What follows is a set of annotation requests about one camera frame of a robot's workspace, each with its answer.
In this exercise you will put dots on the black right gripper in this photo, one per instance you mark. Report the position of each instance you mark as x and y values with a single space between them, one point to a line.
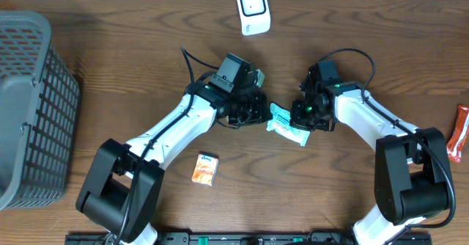
297 119

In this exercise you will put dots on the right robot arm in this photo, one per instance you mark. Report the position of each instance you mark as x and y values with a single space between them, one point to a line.
412 174

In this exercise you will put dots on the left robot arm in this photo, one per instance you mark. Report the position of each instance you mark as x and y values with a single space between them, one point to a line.
123 184

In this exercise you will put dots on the teal wet wipes pack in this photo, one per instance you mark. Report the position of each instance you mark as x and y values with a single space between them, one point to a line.
280 123

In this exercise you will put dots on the orange tissue pack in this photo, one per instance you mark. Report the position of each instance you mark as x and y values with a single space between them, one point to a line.
205 169

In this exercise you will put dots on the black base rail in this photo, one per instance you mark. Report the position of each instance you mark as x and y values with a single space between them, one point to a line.
316 237

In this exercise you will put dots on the grey plastic basket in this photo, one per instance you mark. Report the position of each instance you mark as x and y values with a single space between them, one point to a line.
40 103

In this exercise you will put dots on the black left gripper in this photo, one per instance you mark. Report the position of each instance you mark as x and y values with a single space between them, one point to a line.
258 106

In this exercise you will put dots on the red snack packet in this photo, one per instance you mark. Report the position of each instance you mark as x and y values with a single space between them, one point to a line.
456 142

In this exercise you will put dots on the green lid jar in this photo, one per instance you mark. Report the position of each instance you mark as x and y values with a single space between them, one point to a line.
260 77

